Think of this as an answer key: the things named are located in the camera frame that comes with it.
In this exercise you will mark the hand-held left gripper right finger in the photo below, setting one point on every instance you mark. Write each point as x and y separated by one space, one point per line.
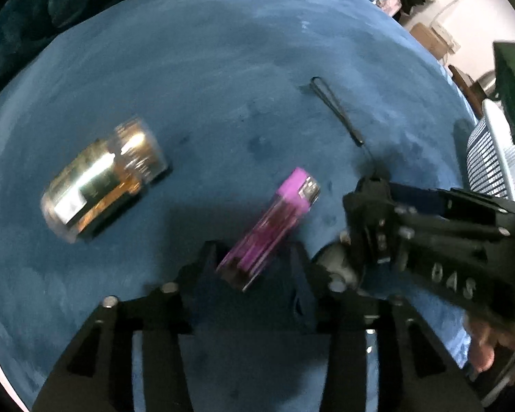
302 300

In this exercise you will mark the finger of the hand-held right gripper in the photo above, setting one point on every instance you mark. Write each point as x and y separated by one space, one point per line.
463 206
433 257

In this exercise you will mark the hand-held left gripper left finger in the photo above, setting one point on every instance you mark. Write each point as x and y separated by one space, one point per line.
204 283

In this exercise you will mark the white perforated plastic basket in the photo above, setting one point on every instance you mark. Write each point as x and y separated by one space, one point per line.
493 158

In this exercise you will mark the transparent plastic lighter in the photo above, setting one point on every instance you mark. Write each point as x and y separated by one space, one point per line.
274 219

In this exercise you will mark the person's right hand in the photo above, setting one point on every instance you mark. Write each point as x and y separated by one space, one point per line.
485 347

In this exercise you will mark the steel electric kettle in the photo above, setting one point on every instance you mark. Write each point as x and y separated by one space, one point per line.
487 83

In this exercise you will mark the dark wooden side table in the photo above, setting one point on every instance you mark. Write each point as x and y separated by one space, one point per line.
463 86

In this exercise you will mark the white power strip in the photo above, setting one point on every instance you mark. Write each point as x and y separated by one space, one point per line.
448 38

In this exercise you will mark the stack of cardboard boxes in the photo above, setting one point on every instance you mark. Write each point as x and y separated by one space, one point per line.
427 38

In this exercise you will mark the black hairpin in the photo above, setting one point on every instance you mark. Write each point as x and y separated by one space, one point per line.
339 113

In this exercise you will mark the blue plush bed blanket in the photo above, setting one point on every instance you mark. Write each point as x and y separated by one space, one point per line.
197 73

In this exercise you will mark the blue plush duvet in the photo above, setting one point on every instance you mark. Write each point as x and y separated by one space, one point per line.
68 0

